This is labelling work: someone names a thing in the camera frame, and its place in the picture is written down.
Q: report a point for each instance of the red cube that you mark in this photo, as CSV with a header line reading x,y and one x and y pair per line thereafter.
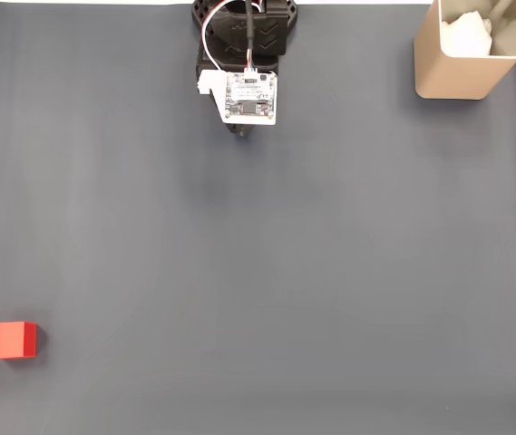
x,y
8,341

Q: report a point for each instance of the white crumpled tissue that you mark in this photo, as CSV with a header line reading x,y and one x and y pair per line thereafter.
x,y
466,36

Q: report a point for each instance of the white camera board mount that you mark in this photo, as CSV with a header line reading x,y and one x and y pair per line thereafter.
x,y
250,97

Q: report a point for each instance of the beige open box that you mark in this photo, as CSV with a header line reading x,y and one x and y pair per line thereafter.
x,y
452,74

